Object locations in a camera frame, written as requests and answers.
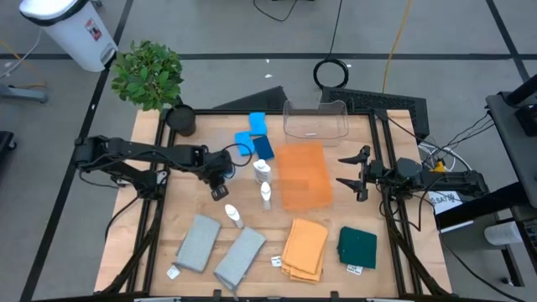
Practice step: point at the grey stand base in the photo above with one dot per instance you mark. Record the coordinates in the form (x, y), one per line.
(25, 94)

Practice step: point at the black aluminium table frame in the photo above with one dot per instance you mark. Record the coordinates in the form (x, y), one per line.
(251, 112)

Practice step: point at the black metal stand frame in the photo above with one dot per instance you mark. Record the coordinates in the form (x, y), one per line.
(503, 197)

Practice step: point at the orange plastic bin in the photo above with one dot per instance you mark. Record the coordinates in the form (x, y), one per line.
(304, 176)

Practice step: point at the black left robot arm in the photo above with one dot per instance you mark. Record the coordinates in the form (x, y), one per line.
(126, 149)

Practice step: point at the light blue sponge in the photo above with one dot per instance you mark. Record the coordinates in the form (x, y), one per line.
(244, 144)
(258, 123)

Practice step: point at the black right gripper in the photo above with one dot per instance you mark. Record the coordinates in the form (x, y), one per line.
(382, 176)

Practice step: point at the white step trash can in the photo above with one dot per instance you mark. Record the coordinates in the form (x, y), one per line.
(71, 33)

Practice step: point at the black perforated computer case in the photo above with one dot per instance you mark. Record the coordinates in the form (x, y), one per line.
(377, 102)

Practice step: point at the black computer tower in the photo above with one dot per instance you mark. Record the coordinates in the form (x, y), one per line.
(264, 100)

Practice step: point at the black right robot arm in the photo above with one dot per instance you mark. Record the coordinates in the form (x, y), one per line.
(453, 180)

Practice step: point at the grey roll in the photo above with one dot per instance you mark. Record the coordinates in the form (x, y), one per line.
(503, 232)

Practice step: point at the yellow connector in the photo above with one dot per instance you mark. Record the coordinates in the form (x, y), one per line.
(438, 168)

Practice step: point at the white plastic polish bottle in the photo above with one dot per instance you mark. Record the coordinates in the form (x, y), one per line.
(233, 215)
(265, 195)
(262, 172)

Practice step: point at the white paper label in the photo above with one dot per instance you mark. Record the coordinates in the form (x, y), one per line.
(446, 203)

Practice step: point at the dark blue sponge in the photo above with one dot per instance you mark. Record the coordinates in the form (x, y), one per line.
(263, 148)

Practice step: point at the orange yellow dish towel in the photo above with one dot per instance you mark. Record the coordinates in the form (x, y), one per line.
(304, 249)

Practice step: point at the grey waffle dish towel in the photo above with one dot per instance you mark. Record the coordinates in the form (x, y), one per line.
(198, 243)
(239, 258)

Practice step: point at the large clear plastic bin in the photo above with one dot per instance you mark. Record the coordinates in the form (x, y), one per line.
(314, 126)

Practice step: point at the grey black equipment cart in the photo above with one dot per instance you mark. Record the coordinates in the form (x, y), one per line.
(512, 138)

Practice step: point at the white handwritten towel tag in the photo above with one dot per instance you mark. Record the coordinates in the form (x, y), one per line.
(276, 261)

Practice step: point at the black floor equipment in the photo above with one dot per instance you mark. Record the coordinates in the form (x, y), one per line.
(6, 144)

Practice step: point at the green potted plant black pot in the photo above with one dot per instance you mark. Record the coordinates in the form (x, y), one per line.
(147, 75)

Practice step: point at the dark green dish towel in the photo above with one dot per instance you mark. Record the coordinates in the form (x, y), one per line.
(357, 247)

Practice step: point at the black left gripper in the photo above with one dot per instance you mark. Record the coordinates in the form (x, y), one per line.
(218, 165)

